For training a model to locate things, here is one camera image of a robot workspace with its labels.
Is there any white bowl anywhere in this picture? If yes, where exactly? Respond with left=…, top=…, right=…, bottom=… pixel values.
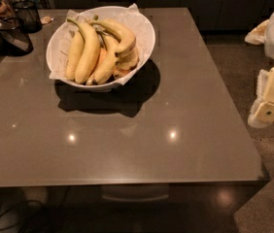
left=46, top=4, right=155, bottom=92

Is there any curved yellow banana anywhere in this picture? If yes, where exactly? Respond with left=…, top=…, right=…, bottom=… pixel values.
left=90, top=18, right=136, bottom=56

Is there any left yellow banana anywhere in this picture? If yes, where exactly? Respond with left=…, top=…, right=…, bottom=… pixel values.
left=66, top=31, right=85, bottom=81

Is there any small wrapper on table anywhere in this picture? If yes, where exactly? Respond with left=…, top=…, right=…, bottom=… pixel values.
left=41, top=16, right=53, bottom=25

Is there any right lower yellow banana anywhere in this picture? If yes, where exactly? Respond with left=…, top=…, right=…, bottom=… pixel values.
left=86, top=32, right=119, bottom=85

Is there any large middle yellow banana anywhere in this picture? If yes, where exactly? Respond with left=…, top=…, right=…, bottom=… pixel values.
left=67, top=17, right=100, bottom=84

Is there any small banana at right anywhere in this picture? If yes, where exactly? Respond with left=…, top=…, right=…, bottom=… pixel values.
left=113, top=48, right=139, bottom=80

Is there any black mesh pen cup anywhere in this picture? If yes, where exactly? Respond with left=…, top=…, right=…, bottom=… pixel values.
left=13, top=0, right=42, bottom=33

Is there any black mesh tray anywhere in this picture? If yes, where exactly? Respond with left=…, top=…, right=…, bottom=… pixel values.
left=0, top=17, right=33, bottom=56

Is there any orange fruit under bananas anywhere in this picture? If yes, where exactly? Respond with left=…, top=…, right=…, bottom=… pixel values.
left=95, top=48, right=107, bottom=67

